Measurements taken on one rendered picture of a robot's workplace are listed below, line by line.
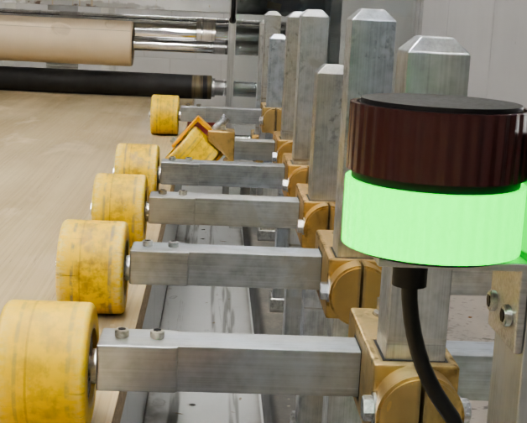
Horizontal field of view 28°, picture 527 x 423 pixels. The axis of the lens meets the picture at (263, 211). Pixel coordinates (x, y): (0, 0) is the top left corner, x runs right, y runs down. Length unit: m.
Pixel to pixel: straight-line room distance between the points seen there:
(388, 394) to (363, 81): 0.32
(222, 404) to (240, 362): 0.84
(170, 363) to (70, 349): 0.06
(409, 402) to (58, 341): 0.21
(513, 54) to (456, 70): 6.78
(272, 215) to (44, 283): 0.27
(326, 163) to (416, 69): 0.52
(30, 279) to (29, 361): 0.40
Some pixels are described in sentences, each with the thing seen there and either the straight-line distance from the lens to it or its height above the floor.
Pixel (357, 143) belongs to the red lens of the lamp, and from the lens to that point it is 0.34.
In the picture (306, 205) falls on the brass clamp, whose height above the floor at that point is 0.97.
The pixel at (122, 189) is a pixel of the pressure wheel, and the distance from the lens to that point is 1.13.
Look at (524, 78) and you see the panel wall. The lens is 7.16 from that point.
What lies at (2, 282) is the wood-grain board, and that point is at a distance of 1.02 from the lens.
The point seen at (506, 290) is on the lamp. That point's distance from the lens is 0.37.
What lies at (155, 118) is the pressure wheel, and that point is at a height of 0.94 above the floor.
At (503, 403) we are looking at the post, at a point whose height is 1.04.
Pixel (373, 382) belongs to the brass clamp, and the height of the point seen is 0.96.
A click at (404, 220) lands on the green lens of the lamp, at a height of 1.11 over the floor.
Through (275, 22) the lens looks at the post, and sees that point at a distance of 2.33.
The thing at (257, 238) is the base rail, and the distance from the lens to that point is 2.15.
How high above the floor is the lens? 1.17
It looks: 11 degrees down
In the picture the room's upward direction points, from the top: 3 degrees clockwise
